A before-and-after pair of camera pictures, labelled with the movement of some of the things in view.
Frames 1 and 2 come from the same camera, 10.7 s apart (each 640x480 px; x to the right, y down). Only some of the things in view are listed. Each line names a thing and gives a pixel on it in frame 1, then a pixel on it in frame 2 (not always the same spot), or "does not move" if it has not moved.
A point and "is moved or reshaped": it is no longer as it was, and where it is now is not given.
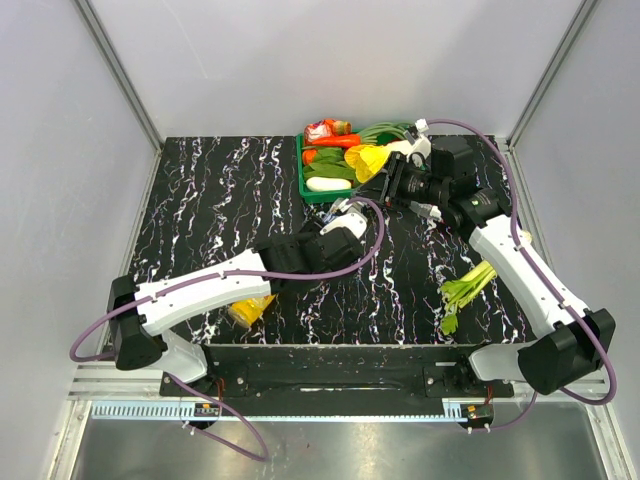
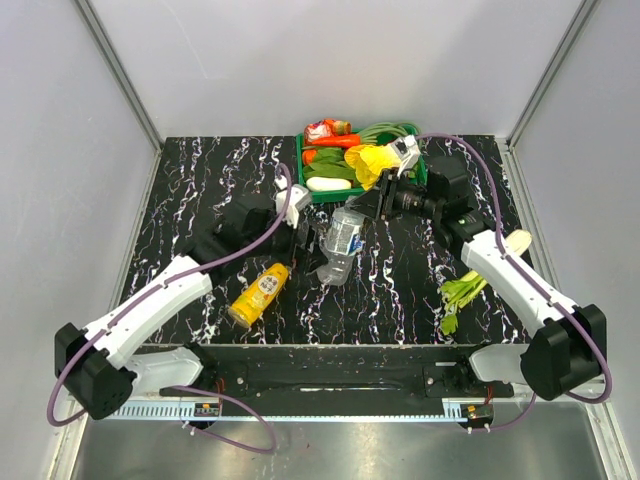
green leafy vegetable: [330, 162] does not move
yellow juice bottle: [247, 312] does not move
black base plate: [413, 371] does not move
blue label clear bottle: [330, 214] is moved or reshaped
